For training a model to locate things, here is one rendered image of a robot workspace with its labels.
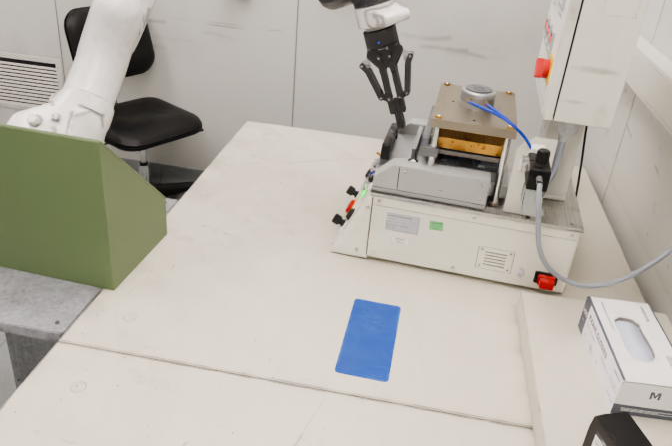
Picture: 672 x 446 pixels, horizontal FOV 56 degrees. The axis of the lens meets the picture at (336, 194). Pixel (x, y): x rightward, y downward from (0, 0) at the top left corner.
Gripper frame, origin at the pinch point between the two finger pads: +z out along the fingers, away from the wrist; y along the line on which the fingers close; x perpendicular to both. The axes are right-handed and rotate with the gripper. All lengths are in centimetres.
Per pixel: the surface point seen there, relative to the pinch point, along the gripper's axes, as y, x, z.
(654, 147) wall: -57, -19, 26
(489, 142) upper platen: -20.1, 8.6, 7.7
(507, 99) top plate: -24.4, -7.9, 3.8
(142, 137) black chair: 130, -84, 15
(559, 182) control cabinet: -33.2, 4.2, 21.4
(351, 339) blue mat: 9, 46, 30
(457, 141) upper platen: -13.5, 9.9, 5.8
